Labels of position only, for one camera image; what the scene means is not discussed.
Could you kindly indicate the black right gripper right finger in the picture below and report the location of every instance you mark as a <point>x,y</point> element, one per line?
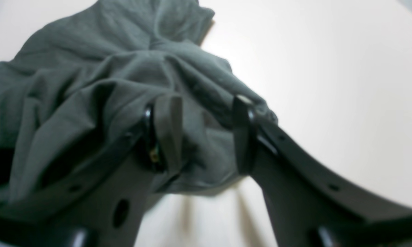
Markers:
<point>308,204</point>

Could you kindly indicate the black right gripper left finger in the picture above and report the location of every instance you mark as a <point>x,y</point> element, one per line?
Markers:
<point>102,205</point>

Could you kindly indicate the grey t-shirt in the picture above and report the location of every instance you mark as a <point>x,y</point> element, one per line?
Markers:
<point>80,82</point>

